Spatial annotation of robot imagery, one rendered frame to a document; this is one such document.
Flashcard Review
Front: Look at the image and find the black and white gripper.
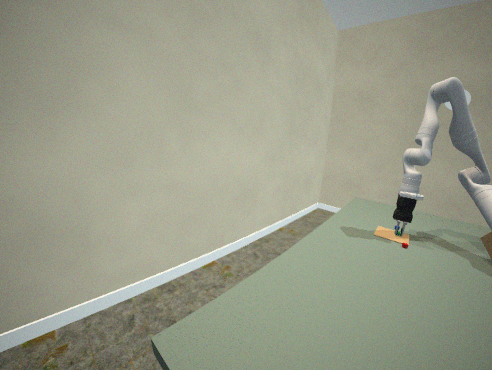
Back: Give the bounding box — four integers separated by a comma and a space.
393, 183, 424, 236

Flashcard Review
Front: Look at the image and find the orange square mat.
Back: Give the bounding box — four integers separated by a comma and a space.
374, 226, 409, 246

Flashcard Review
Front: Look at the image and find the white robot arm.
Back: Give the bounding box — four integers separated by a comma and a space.
402, 77, 492, 231

